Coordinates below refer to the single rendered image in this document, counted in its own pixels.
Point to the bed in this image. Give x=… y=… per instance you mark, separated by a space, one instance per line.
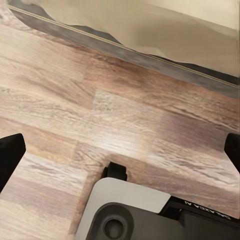
x=195 y=41

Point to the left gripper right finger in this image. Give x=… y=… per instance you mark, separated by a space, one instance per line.
x=232 y=149

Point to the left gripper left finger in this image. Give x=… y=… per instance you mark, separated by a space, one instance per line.
x=12 y=149

